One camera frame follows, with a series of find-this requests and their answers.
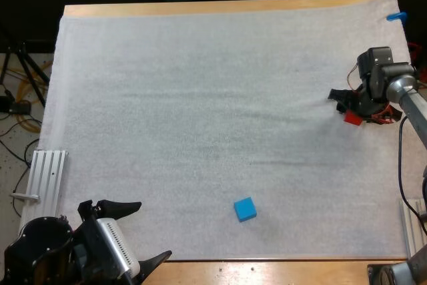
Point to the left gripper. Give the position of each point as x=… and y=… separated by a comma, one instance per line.
x=90, y=251

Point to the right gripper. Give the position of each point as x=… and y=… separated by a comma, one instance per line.
x=368, y=103

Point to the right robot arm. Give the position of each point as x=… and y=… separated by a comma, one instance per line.
x=412, y=104

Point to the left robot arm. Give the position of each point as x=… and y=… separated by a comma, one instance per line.
x=40, y=248

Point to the red cube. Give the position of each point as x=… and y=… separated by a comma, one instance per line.
x=353, y=119

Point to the blue cube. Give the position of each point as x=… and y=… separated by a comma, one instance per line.
x=245, y=210

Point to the blue clip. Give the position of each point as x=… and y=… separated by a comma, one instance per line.
x=397, y=16

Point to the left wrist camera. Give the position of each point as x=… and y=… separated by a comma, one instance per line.
x=115, y=243

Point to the ribbed aluminium rail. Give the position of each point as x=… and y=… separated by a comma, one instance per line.
x=48, y=181
x=413, y=228

